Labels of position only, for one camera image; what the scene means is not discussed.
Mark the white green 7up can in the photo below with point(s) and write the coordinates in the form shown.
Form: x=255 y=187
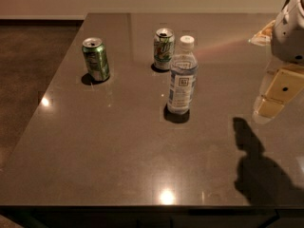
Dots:
x=164 y=45

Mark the green soda can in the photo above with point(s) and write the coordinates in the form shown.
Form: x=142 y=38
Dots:
x=96 y=62

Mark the clear blue-label plastic bottle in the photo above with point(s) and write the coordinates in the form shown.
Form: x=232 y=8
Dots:
x=183 y=74

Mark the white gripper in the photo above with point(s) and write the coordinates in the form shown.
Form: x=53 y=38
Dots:
x=290 y=35

